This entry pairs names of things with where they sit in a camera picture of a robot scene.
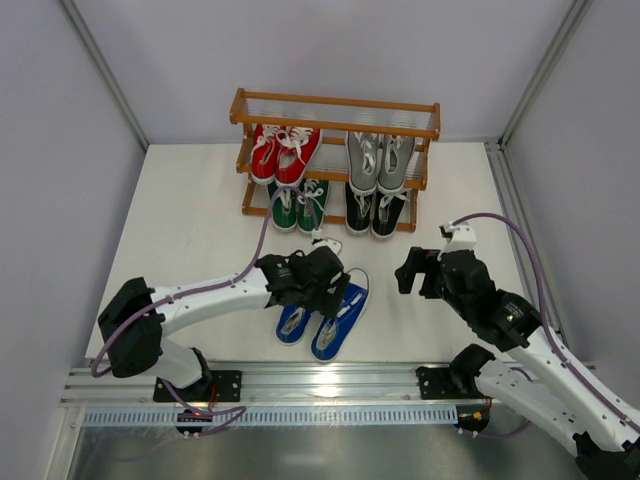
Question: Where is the blue sneaker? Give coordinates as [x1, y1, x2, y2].
[311, 267, 371, 363]
[276, 305, 314, 345]

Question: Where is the black sneaker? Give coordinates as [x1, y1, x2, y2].
[371, 190, 409, 239]
[345, 184, 374, 235]

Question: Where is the green sneaker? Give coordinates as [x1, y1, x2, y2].
[267, 182, 297, 232]
[297, 179, 330, 234]

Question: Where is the grey sneaker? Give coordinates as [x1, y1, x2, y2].
[345, 132, 380, 195]
[377, 135, 416, 195]

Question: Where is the red sneaker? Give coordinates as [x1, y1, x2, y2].
[250, 124, 282, 185]
[275, 127, 322, 187]

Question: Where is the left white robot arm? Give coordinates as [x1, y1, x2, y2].
[98, 238, 350, 398]

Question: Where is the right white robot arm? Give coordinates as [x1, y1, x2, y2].
[395, 247, 639, 479]

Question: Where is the wooden shoe shelf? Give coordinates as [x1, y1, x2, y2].
[229, 88, 441, 232]

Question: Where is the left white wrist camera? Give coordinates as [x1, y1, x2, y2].
[311, 229, 343, 256]

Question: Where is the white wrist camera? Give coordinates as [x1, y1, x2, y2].
[311, 229, 343, 256]
[438, 222, 477, 260]

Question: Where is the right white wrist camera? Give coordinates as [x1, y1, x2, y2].
[438, 222, 477, 260]

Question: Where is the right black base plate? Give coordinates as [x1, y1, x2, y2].
[415, 366, 483, 400]

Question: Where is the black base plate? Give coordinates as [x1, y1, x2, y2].
[415, 366, 483, 400]
[152, 369, 243, 403]

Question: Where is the aluminium right side rail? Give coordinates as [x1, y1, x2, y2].
[484, 141, 567, 343]

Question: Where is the aluminium rail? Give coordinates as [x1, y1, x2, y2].
[59, 362, 606, 407]
[484, 141, 567, 343]

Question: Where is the slotted grey cable duct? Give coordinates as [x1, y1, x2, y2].
[82, 404, 458, 428]

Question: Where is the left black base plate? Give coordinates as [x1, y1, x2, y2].
[152, 369, 243, 403]

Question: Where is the aluminium front rail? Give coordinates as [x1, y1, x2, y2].
[59, 362, 606, 407]

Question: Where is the right aluminium corner post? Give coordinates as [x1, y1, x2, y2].
[498, 0, 593, 149]

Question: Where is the aluminium corner post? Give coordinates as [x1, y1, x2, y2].
[57, 0, 150, 151]
[498, 0, 593, 149]

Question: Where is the left aluminium corner post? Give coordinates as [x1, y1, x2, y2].
[57, 0, 150, 151]

